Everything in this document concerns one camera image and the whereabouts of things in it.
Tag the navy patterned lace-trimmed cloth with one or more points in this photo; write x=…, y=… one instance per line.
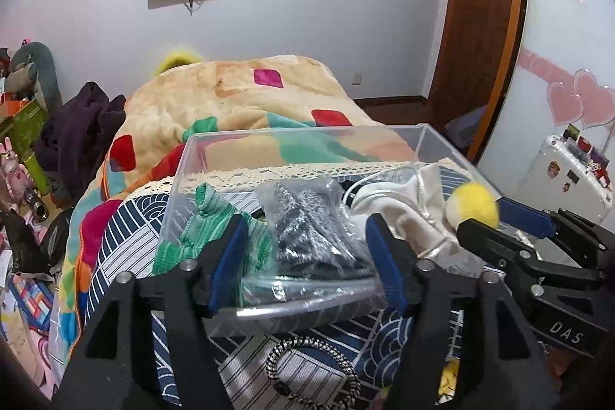
x=134, y=222

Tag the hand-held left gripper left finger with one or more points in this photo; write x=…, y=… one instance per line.
x=228, y=266

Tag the large pink heart sticker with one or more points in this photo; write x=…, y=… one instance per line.
x=596, y=98

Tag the pink bunny toy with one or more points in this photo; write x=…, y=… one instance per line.
x=12, y=165

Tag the dark purple clothing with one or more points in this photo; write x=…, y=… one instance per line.
x=77, y=126

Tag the green cardboard box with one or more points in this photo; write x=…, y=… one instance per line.
x=21, y=119

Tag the small pink heart sticker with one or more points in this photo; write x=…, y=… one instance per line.
x=564, y=105

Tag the colourful patchwork blanket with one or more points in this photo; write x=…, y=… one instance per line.
x=216, y=88

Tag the white stickered suitcase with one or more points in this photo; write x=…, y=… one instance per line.
x=552, y=179

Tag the green knitted cloth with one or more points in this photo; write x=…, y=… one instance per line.
x=211, y=208

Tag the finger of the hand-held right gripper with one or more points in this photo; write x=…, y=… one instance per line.
x=526, y=215
x=490, y=244

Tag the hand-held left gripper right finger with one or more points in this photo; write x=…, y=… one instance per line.
x=387, y=266

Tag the clear plastic box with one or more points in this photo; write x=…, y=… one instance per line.
x=298, y=141

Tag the blue grey bundle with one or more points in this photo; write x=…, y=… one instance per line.
x=466, y=129

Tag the wall outlet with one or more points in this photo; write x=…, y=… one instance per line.
x=357, y=78

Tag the yellow fuzzy toy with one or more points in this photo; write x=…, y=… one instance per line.
x=178, y=60

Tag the brown wooden door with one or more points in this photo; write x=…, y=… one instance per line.
x=480, y=16

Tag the yellow pom-pom ball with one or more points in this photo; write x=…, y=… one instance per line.
x=473, y=204

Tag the grey dinosaur plush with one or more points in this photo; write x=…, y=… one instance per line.
x=41, y=74

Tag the cream satin scrunchie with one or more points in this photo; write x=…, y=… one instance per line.
x=403, y=198

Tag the black plastic bag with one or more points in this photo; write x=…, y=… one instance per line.
x=33, y=242

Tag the bagged grey black socks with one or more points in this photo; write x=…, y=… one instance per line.
x=307, y=222

